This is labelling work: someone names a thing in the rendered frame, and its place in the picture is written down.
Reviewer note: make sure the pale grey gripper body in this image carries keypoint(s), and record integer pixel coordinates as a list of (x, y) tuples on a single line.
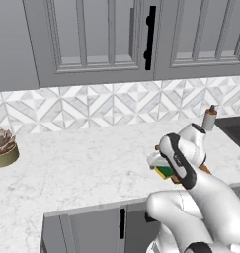
[(156, 160)]

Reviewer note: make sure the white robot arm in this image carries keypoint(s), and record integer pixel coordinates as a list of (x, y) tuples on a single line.
[(203, 201)]

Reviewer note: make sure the green and yellow sponge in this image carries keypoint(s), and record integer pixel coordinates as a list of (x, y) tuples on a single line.
[(164, 171)]

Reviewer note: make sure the brown wooden cutting board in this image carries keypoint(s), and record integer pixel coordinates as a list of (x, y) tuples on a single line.
[(176, 180)]

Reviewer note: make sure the grey soap dispenser bottle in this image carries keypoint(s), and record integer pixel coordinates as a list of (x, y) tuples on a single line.
[(209, 120)]

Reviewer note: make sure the grey base cupboard door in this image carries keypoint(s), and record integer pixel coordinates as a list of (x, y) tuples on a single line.
[(85, 230), (138, 230)]

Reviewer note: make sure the dark sink basin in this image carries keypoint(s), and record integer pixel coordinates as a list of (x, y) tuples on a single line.
[(235, 130)]

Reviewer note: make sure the succulent plant in olive pot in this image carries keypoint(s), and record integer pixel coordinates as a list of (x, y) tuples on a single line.
[(3, 148)]

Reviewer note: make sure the grey wall cupboard door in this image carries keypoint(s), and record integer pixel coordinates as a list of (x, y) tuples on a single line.
[(92, 39), (203, 36)]

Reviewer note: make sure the grey wall cupboard side panel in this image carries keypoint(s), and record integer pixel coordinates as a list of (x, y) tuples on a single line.
[(11, 42)]

